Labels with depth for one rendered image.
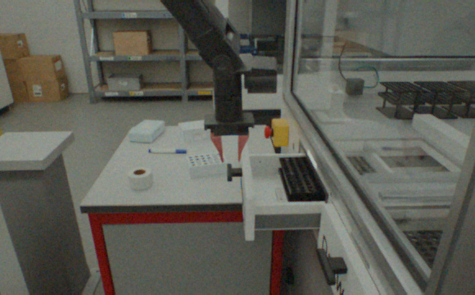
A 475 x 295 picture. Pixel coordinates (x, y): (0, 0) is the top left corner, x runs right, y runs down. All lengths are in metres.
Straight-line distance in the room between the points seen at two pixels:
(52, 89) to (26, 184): 3.72
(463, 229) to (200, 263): 0.88
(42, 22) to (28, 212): 4.13
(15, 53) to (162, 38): 1.81
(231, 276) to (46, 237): 0.80
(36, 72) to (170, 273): 4.31
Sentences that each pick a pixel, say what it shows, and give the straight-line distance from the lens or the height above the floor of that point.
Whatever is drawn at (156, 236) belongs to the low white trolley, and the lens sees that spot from 1.09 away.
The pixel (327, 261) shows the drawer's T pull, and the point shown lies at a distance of 0.58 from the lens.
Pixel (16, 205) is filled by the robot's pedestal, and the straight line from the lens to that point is 1.59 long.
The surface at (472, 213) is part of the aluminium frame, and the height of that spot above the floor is 1.12.
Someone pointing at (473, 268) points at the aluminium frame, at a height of 1.08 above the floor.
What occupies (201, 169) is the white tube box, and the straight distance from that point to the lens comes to 1.11.
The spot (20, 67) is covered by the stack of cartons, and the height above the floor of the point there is 0.45.
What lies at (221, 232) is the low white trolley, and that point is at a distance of 1.06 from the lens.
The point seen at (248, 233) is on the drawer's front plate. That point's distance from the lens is 0.74.
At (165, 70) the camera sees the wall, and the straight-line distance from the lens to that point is 5.10.
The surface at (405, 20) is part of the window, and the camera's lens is 0.49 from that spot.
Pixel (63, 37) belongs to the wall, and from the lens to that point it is 5.41.
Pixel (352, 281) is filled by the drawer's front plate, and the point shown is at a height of 0.91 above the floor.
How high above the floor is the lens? 1.29
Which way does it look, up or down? 24 degrees down
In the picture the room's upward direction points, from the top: straight up
